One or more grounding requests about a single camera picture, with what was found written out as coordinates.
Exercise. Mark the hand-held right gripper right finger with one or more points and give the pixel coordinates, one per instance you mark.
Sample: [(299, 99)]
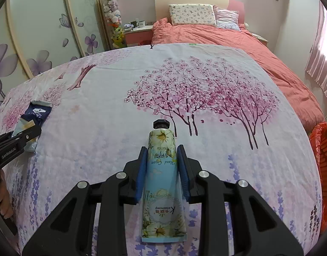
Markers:
[(183, 176)]

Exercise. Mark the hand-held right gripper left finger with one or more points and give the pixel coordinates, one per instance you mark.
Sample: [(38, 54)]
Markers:
[(142, 176)]

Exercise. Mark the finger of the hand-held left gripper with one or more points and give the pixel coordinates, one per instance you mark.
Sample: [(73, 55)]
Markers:
[(27, 136)]

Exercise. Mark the floral hand cream tube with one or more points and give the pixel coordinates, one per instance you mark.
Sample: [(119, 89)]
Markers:
[(163, 181)]

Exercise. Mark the dark blue foil packet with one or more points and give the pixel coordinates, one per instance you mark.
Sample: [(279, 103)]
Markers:
[(35, 112)]

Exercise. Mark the red plastic basket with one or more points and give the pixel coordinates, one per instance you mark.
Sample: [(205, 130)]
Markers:
[(324, 160)]

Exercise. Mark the person's left hand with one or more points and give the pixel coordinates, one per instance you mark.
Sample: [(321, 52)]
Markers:
[(6, 197)]

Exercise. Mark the floral tablecloth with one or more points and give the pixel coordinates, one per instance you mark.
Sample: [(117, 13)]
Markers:
[(99, 112)]

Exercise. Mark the wardrobe with purple flowers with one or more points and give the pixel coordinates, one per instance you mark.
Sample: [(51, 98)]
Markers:
[(46, 32)]

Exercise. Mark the bed with coral duvet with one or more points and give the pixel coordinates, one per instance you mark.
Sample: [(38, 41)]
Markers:
[(259, 58)]

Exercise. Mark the pink nightstand with mug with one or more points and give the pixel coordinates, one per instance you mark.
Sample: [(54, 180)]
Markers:
[(138, 36)]

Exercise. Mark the column of plush toys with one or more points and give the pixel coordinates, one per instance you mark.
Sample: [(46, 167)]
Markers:
[(114, 18)]

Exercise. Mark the mug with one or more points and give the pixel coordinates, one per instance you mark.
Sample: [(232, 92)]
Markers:
[(140, 24)]

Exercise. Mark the floral pillow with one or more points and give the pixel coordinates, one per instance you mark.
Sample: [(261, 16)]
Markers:
[(192, 14)]

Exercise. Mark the striped pink pillow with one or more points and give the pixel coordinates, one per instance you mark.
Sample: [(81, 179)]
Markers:
[(227, 17)]

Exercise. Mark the pink curtain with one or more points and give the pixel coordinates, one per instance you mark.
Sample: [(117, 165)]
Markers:
[(321, 58)]

